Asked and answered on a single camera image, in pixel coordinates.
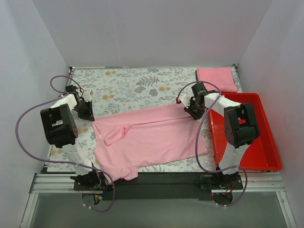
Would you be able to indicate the aluminium frame rail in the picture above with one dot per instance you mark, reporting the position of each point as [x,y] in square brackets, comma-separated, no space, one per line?
[160,200]

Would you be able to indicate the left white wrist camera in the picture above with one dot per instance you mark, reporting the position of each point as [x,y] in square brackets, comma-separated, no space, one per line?
[87,96]

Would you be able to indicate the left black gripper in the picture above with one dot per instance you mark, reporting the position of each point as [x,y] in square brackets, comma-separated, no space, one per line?
[86,111]

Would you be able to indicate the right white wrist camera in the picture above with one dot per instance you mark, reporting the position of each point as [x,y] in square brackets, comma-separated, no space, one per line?
[185,100]

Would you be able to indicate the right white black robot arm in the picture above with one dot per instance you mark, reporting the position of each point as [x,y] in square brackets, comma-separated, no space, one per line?
[240,122]

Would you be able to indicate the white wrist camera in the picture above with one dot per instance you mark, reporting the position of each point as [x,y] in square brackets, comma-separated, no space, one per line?
[185,100]
[87,96]

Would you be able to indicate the red plastic bin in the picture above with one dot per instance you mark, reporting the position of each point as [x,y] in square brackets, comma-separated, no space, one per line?
[262,155]

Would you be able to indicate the folded pink t shirt stack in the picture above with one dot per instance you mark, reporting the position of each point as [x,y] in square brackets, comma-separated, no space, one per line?
[220,77]

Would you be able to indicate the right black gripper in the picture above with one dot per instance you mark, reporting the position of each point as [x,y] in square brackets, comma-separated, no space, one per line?
[193,111]

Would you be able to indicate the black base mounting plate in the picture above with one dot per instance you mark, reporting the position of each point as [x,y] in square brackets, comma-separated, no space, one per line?
[167,185]

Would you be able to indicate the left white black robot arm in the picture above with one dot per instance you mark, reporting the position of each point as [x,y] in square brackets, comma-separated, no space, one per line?
[62,132]

